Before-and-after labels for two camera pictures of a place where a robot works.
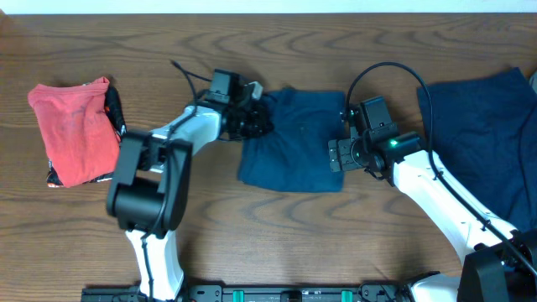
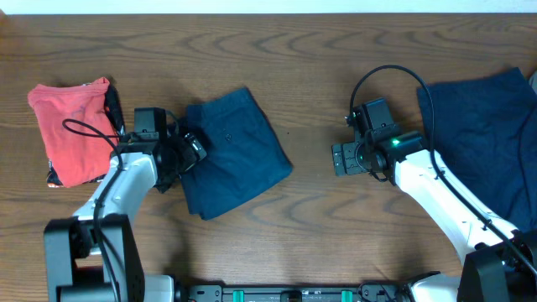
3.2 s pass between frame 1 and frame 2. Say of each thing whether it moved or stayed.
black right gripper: stayed
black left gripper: moved
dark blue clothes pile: stayed
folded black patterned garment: stayed
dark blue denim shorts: moved
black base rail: stayed
